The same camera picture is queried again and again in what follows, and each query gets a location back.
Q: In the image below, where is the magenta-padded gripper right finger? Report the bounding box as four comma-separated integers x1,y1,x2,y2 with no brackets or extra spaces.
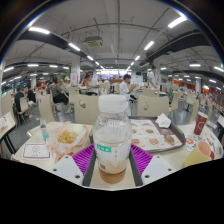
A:
128,143,176,188

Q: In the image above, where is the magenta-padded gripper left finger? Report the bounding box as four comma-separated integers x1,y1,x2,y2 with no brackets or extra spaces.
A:
52,143,98,188

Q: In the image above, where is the clear tea bottle white cap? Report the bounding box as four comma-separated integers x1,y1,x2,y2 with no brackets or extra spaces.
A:
92,94,133,184

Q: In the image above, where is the clear plastic bag with food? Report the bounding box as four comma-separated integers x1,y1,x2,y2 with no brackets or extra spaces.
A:
45,121,90,157

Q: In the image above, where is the printed paper tray liner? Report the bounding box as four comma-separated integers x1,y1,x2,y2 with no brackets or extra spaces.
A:
130,118,184,151

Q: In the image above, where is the white printed paper card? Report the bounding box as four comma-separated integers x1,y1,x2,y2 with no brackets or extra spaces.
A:
21,143,52,160

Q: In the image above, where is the dark brown food tray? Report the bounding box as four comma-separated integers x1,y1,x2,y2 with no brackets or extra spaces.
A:
128,116,187,154

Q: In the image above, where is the yellow mug pink inside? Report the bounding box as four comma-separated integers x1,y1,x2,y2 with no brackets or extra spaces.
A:
183,140,216,168

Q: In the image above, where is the small clear bottle teal label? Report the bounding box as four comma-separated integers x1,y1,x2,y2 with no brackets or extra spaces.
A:
39,118,50,143

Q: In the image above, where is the colourful printed paper flyer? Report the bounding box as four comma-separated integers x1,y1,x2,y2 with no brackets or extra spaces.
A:
184,132,224,158

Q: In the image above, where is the white paper napkin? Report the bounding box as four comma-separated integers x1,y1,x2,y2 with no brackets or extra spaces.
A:
155,113,172,129

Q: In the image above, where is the flat round red coaster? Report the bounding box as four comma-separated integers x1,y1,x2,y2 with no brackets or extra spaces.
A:
208,149,217,162

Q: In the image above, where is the beige chair with round hole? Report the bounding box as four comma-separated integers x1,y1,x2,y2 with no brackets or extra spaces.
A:
135,94,170,118
73,94,100,125

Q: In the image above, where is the red paper cup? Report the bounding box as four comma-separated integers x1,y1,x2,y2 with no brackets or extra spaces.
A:
193,111,209,136

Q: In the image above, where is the group of beige chairs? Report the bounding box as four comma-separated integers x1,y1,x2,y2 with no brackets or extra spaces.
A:
0,81,218,125

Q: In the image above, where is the beige table black leg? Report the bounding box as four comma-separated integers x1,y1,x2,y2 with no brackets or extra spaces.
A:
0,111,18,155

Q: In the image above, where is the person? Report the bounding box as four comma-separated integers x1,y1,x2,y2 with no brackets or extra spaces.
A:
62,76,72,90
118,73,138,102
147,65,162,90
13,87,26,116
49,75,70,114
83,72,101,97
23,85,38,108

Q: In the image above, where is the ceiling air conditioner unit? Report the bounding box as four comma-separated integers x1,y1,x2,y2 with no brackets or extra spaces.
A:
83,34,104,48

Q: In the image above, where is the group of ceiling lights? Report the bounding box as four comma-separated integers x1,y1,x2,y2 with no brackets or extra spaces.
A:
2,14,224,85

